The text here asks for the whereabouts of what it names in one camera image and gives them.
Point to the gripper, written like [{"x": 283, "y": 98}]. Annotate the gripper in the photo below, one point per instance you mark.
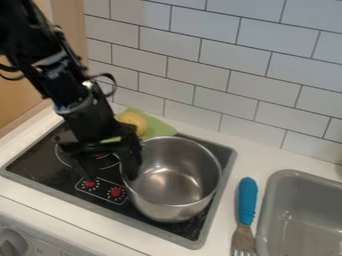
[{"x": 91, "y": 123}]

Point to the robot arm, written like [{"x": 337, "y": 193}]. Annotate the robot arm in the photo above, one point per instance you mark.
[{"x": 44, "y": 63}]

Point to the silver pot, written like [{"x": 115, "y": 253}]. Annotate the silver pot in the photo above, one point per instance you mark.
[{"x": 178, "y": 186}]

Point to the yellow toy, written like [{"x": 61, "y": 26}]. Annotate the yellow toy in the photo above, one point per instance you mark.
[{"x": 133, "y": 120}]

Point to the green cloth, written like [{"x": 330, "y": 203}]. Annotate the green cloth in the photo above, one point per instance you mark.
[{"x": 160, "y": 126}]

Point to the toy stove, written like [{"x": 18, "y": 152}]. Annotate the toy stove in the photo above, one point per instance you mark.
[{"x": 40, "y": 166}]

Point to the toy sink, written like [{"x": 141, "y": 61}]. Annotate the toy sink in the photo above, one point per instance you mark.
[{"x": 302, "y": 216}]

